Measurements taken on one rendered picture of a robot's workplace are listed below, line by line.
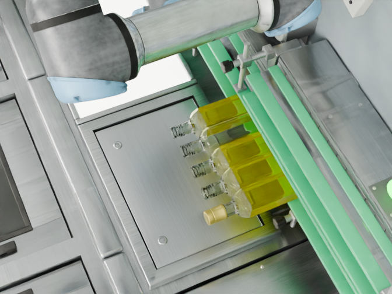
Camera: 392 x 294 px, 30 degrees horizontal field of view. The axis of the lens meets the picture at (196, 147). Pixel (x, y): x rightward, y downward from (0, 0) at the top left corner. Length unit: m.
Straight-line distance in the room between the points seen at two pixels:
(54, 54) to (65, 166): 0.70
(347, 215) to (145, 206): 0.51
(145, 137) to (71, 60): 0.73
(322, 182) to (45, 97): 0.79
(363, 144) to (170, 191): 0.49
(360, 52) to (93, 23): 0.67
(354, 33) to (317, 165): 0.30
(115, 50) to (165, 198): 0.67
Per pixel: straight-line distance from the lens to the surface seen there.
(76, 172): 1.81
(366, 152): 1.56
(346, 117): 1.60
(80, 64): 1.15
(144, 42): 1.21
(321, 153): 1.56
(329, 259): 1.64
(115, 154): 1.83
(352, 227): 1.49
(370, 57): 1.59
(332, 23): 1.69
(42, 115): 1.91
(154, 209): 1.75
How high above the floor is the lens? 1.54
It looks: 15 degrees down
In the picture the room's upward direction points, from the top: 110 degrees counter-clockwise
